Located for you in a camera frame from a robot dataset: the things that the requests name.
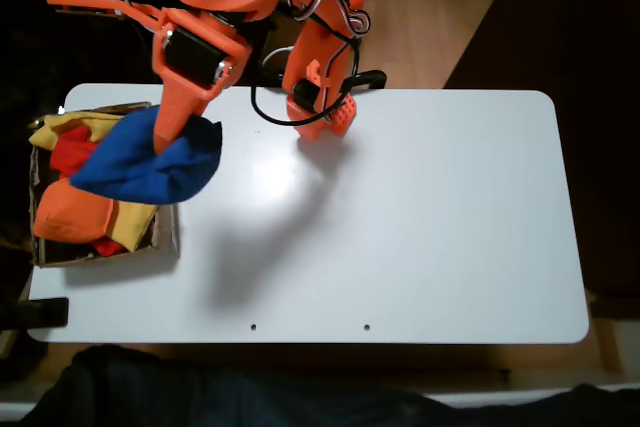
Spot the cardboard box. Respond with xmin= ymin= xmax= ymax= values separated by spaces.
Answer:
xmin=28 ymin=101 xmax=181 ymax=269

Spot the black cable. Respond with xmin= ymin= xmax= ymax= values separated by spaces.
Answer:
xmin=249 ymin=16 xmax=364 ymax=128

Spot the long yellow bean bag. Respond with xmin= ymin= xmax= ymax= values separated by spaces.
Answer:
xmin=28 ymin=113 xmax=126 ymax=152

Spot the black clamp on table edge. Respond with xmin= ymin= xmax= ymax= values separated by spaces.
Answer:
xmin=0 ymin=297 xmax=70 ymax=331

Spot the bright red bean bag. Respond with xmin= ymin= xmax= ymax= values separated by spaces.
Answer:
xmin=49 ymin=125 xmax=101 ymax=178

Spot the blue bean bag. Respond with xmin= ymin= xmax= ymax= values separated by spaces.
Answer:
xmin=69 ymin=104 xmax=224 ymax=207

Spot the square yellow bean bag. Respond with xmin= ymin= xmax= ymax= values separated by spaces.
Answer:
xmin=109 ymin=199 xmax=160 ymax=253

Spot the orange camera mount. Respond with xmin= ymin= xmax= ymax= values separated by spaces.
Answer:
xmin=45 ymin=0 xmax=167 ymax=24

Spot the person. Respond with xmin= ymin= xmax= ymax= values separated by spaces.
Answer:
xmin=19 ymin=344 xmax=640 ymax=427

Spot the white cable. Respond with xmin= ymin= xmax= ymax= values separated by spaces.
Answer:
xmin=261 ymin=45 xmax=295 ymax=69

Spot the large orange bean bag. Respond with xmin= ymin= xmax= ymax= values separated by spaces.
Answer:
xmin=33 ymin=179 xmax=115 ymax=244

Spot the black base clamp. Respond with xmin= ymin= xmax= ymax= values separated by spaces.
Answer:
xmin=344 ymin=70 xmax=388 ymax=94

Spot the small red bean bag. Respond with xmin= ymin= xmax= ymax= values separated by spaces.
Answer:
xmin=91 ymin=237 xmax=126 ymax=257

